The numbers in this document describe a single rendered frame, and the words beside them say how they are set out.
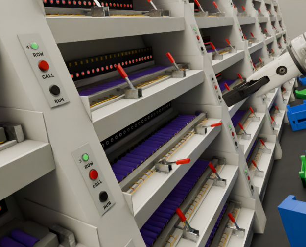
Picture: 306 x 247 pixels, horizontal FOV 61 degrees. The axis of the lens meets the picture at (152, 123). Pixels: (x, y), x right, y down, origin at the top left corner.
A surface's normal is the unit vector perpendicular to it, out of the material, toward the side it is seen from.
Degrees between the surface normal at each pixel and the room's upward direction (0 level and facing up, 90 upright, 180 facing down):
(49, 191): 90
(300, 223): 90
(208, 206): 21
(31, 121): 90
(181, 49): 90
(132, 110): 110
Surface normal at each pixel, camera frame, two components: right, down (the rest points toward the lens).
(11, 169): 0.87, 0.11
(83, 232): -0.50, 0.33
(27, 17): 0.78, -0.22
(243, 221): -0.07, -0.94
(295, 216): -0.79, 0.40
